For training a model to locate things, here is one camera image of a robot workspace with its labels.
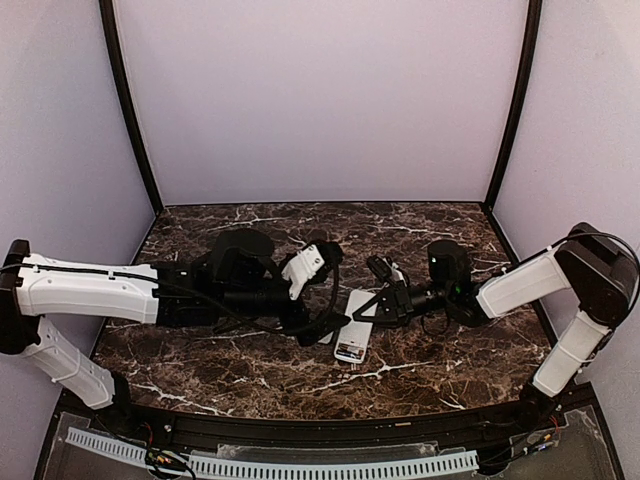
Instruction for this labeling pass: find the left black frame post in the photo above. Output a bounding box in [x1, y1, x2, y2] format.
[98, 0, 164, 216]

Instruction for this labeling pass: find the black front rail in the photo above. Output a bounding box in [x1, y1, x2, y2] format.
[130, 402, 525, 449]

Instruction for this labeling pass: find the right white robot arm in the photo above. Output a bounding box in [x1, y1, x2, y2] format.
[348, 222, 639, 398]

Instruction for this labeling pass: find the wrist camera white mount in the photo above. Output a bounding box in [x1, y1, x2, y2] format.
[366, 255, 410, 287]
[281, 240, 344, 301]

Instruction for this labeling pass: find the white slotted cable duct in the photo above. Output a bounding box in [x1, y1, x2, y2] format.
[65, 427, 479, 479]

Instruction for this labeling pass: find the right black frame post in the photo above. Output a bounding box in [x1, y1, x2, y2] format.
[483, 0, 543, 215]

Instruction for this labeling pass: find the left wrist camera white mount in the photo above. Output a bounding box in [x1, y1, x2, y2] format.
[281, 240, 344, 301]

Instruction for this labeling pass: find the black frame post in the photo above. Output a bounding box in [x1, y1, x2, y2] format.
[483, 0, 543, 215]
[98, 0, 164, 216]

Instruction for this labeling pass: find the white battery cover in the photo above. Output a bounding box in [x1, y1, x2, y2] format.
[318, 330, 338, 345]

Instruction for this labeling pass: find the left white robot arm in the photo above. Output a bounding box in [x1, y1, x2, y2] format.
[1, 228, 350, 412]

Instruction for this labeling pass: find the white remote control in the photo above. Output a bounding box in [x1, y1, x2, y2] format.
[334, 290, 375, 364]

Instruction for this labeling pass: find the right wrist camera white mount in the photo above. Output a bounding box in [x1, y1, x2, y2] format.
[366, 255, 410, 287]

